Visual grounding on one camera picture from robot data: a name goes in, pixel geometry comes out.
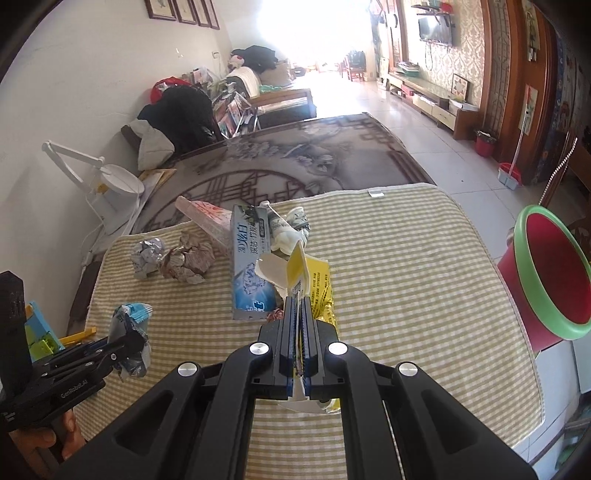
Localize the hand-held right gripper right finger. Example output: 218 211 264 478
301 296 539 480

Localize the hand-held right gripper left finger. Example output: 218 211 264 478
53 295 301 480

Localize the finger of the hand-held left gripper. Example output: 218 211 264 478
99 330 148 374
55 337 114 370

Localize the blue silver wrapper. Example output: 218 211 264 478
110 302 153 383

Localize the yellow drink carton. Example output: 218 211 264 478
256 241 335 414

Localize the pink snack box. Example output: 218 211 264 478
175 196 236 257

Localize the red bin green rim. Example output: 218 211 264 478
496 204 591 354

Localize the person's left hand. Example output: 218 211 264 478
11 410 88 463

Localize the blue yellow plastic toy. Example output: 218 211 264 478
25 302 98 363

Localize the yellow foil wrapper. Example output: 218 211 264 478
302 257 343 411

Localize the crumpled foil ball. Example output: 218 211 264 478
130 237 166 280

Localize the blue toothpaste box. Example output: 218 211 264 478
229 204 289 322

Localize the crumpled brown paper wrapper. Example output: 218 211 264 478
158 230 217 284

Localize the green striped mat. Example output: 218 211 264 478
74 184 546 480

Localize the white desk lamp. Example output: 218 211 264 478
41 141 145 236

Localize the grey patterned tablecloth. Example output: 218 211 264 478
131 112 437 236

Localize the white cloth bag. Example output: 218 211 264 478
130 119 175 171

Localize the black jacket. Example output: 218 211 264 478
139 87 218 153

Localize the magazine rack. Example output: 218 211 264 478
212 90 259 139

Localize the wooden sofa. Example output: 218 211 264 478
226 65 319 130

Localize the red bag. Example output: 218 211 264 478
150 78 192 104

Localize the red dustpan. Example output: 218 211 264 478
498 161 525 190

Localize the small red waste basket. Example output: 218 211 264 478
475 130 498 158

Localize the wooden television cabinet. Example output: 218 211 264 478
385 69 481 139

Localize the wooden dining chair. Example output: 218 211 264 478
339 51 365 83

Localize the black clothing pile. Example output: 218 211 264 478
242 45 280 72

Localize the wall television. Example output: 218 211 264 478
418 16 453 47

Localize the colourful wall poster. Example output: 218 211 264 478
540 41 583 185

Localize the wall shelf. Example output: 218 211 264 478
411 2 455 19

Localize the wall calendar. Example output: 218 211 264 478
522 0 541 61

